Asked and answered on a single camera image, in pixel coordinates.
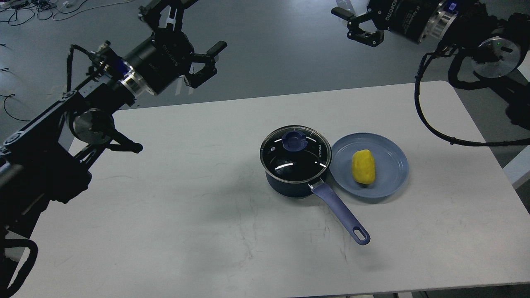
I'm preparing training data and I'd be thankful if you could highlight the black floor cable left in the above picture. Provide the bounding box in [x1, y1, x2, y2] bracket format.
[0, 94, 31, 123]

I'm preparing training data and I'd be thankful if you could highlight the tangled cables top left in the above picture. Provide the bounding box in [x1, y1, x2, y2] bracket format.
[0, 0, 133, 26]

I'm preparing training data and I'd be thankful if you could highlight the glass pot lid blue knob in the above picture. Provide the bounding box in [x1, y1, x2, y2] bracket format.
[260, 125, 332, 184]

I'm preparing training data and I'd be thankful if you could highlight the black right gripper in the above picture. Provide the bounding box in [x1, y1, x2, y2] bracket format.
[331, 0, 445, 47]

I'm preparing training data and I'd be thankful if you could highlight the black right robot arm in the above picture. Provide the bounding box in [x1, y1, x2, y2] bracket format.
[331, 0, 529, 147]

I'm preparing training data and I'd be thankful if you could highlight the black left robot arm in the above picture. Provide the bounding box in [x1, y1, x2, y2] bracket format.
[1, 0, 227, 298]

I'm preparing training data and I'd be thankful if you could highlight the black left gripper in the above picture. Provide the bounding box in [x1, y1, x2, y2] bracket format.
[123, 0, 228, 96]

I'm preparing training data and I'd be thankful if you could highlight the light blue plate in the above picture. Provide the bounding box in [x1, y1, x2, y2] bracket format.
[330, 132, 410, 199]

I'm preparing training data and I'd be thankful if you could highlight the dark blue saucepan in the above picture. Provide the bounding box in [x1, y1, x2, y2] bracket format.
[264, 164, 371, 245]

